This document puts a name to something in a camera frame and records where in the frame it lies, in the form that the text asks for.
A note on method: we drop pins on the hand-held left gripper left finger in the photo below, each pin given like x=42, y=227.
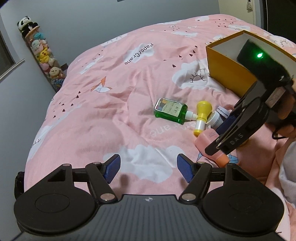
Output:
x=112, y=168

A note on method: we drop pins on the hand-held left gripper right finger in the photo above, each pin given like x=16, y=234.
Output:
x=185, y=168

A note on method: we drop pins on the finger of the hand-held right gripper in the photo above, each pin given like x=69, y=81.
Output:
x=233, y=139
x=227, y=126

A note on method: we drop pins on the white jar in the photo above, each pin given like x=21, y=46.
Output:
x=215, y=119

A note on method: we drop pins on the pink plastic bottle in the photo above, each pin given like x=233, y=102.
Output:
x=205, y=141

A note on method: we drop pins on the yellow bulb-shaped bottle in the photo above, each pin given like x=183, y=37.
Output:
x=203, y=109

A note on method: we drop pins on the orange cardboard box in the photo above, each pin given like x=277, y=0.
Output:
x=226, y=69

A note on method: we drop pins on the green glass bottle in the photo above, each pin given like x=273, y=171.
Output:
x=168, y=109

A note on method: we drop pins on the person's right hand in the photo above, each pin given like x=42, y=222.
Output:
x=289, y=111

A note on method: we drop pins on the dark wardrobe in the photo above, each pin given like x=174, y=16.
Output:
x=275, y=18

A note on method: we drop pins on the pink printed blanket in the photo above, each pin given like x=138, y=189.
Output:
x=104, y=104

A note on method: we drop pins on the grey clothing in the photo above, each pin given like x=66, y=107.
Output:
x=289, y=173

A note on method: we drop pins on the cream door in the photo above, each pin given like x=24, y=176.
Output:
x=233, y=9

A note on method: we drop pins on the clear tube of plush toys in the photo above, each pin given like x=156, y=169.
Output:
x=46, y=58

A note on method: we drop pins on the dark window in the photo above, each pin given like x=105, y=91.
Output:
x=5, y=58

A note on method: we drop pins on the panda plush toy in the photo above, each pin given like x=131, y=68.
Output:
x=25, y=24

